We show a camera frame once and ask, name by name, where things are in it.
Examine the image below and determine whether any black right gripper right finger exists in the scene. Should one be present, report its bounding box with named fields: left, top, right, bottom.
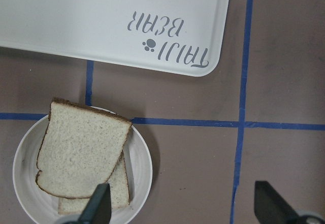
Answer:
left=254, top=181, right=302, bottom=224

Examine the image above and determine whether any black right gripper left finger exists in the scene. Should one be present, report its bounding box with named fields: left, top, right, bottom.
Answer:
left=78, top=183, right=112, bottom=224

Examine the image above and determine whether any cream round plate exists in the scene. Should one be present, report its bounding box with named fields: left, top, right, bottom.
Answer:
left=13, top=115, right=153, bottom=223

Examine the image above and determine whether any bread slice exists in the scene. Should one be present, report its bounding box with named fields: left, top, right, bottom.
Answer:
left=58, top=152, right=130, bottom=215
left=36, top=98, right=132, bottom=199

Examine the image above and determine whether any bread slice on plate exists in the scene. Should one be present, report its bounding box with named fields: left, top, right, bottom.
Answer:
left=58, top=152, right=130, bottom=215

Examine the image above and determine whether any cream bear tray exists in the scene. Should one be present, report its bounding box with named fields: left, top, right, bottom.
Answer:
left=1, top=0, right=229, bottom=77

